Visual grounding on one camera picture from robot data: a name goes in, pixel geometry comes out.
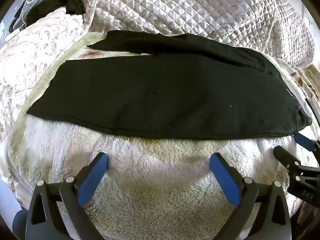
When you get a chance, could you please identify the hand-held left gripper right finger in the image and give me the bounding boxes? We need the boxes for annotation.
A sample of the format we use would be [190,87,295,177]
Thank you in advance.
[209,152,292,240]

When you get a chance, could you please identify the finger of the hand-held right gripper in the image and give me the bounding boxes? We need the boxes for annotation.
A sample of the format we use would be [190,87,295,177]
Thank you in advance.
[273,145,301,172]
[294,133,320,153]

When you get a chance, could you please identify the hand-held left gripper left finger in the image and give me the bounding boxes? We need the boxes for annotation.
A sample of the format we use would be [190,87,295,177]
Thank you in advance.
[25,152,110,240]

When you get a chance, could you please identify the black pants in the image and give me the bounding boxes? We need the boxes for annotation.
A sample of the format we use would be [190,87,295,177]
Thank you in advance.
[26,30,313,140]

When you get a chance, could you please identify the floral fleece blanket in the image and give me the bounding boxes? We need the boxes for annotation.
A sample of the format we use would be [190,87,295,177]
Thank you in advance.
[5,32,320,240]

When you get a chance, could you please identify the brown patterned bedsheet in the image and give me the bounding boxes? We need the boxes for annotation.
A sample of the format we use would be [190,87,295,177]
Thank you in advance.
[290,62,318,100]

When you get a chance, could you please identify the floral quilted pillow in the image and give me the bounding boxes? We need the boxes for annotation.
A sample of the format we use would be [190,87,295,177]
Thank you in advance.
[0,6,93,140]

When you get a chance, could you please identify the grey quilted bedspread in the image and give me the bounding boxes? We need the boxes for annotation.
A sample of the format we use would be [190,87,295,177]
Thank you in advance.
[75,0,315,69]

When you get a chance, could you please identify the translucent white cloth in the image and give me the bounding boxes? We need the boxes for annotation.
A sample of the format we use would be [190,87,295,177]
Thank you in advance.
[14,0,63,28]

